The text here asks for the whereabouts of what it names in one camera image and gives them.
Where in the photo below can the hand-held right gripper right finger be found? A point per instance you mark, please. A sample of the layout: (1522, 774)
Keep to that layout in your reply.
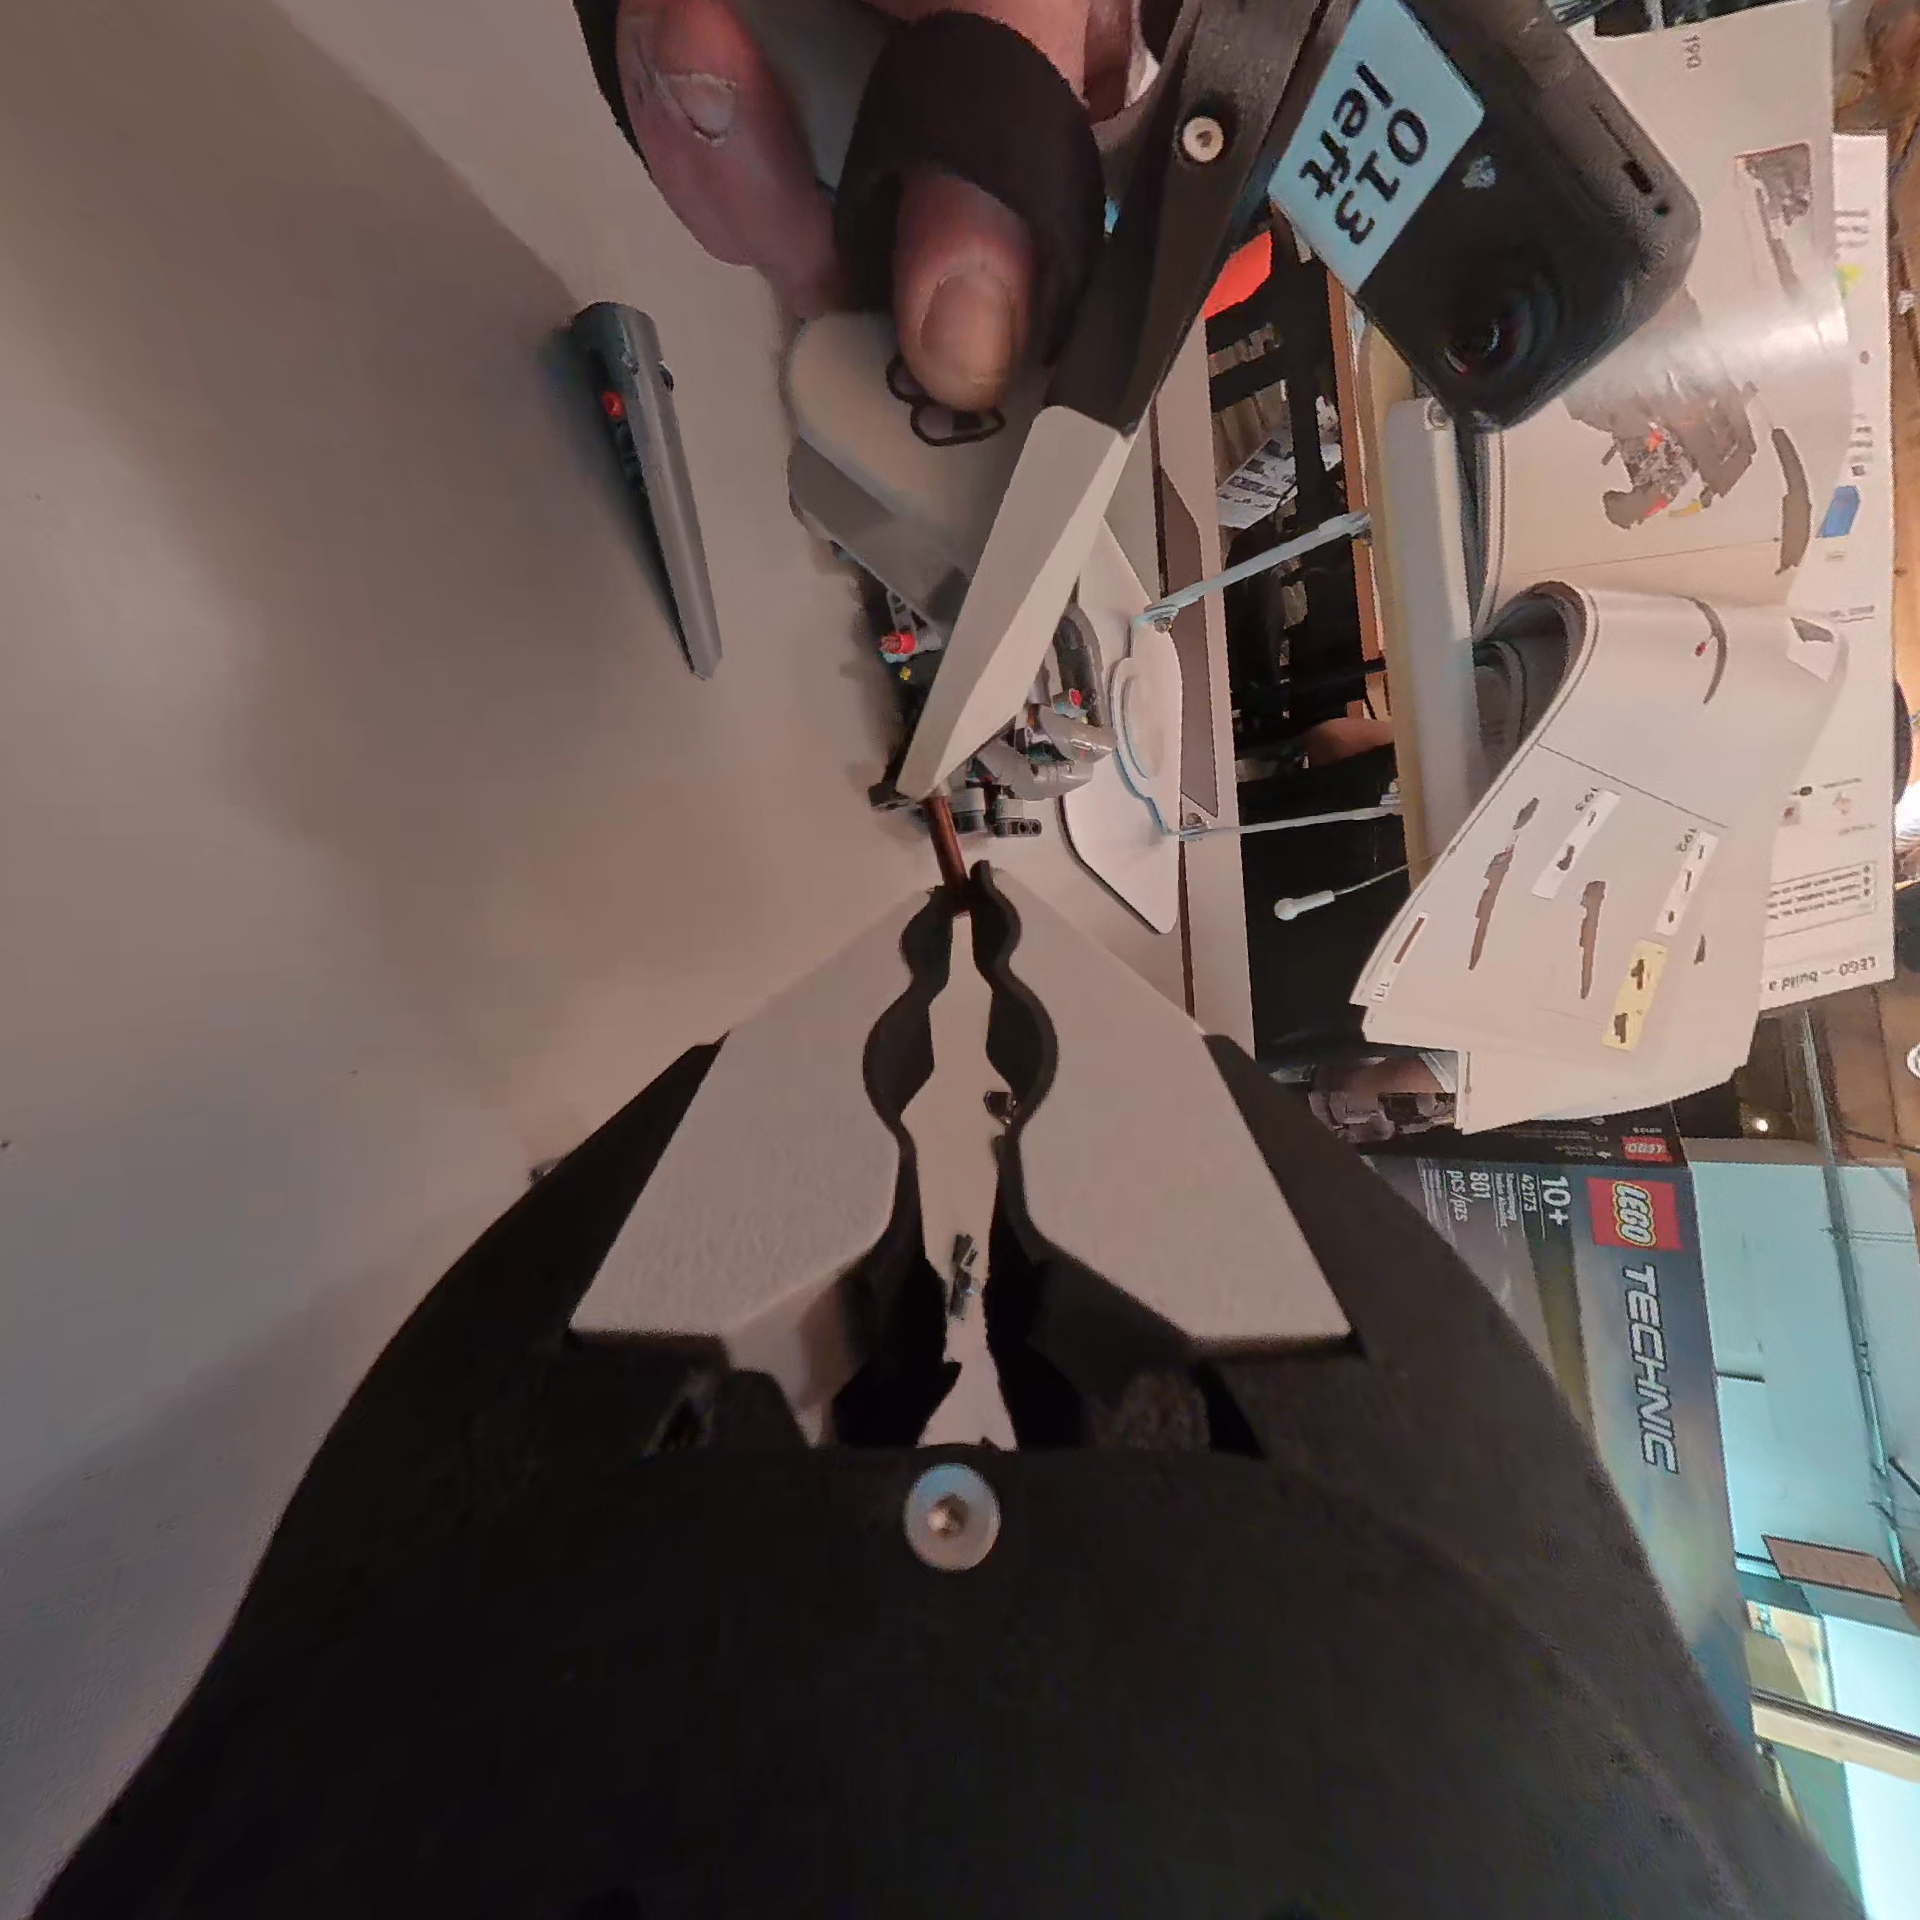
(1184, 1183)

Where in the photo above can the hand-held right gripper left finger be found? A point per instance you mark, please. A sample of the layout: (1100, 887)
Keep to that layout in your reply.
(736, 1183)

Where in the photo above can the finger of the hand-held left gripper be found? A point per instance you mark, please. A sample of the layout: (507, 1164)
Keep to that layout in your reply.
(902, 556)
(1022, 569)

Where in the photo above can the grey lego car model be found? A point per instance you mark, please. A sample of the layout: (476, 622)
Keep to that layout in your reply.
(1034, 749)

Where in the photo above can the grey lego wing panel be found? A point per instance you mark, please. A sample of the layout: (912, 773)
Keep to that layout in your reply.
(662, 509)

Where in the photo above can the brown lego axle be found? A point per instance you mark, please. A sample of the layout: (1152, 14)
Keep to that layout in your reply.
(946, 847)

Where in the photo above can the black toy set box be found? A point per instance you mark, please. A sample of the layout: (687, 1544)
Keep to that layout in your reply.
(1634, 1320)

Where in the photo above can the lego instruction booklet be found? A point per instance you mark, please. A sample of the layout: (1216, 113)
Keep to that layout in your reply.
(1650, 749)

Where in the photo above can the person's left hand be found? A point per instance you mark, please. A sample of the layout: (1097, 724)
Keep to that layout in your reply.
(722, 120)

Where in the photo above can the white book stand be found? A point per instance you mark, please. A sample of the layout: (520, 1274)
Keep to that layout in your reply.
(1124, 782)

